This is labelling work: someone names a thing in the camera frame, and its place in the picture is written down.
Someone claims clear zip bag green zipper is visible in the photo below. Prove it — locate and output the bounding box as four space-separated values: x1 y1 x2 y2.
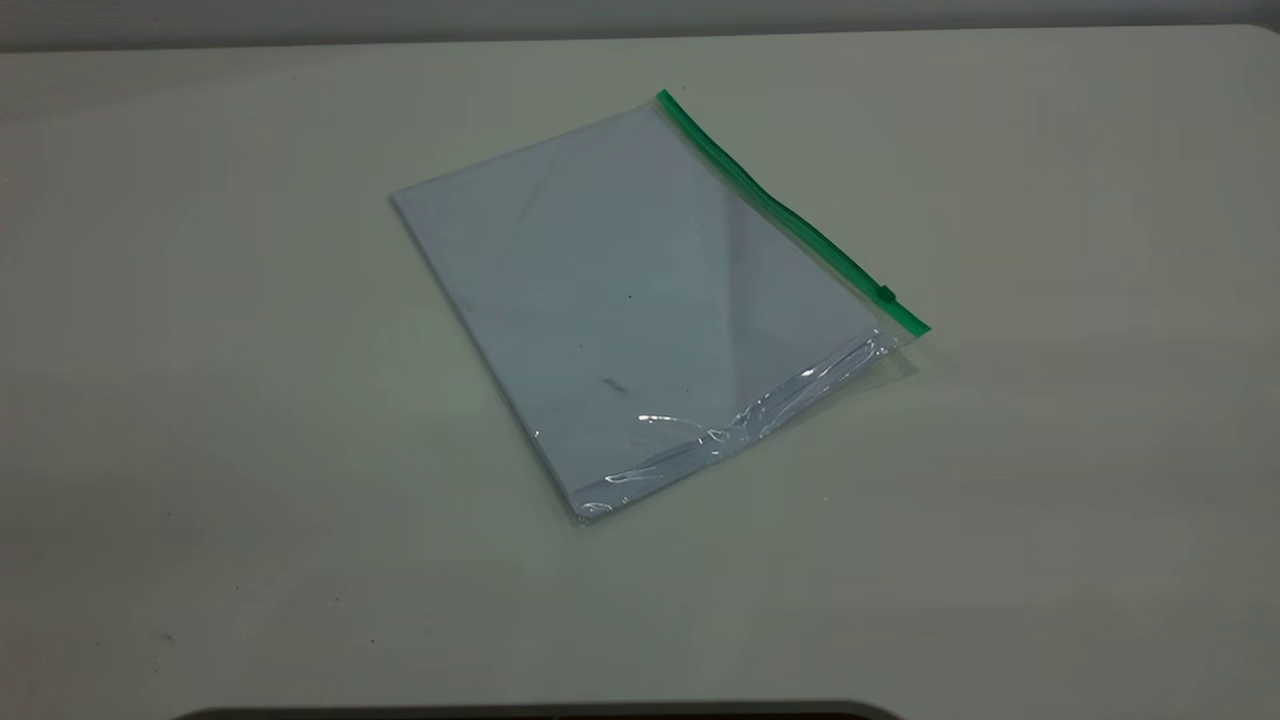
388 88 933 526

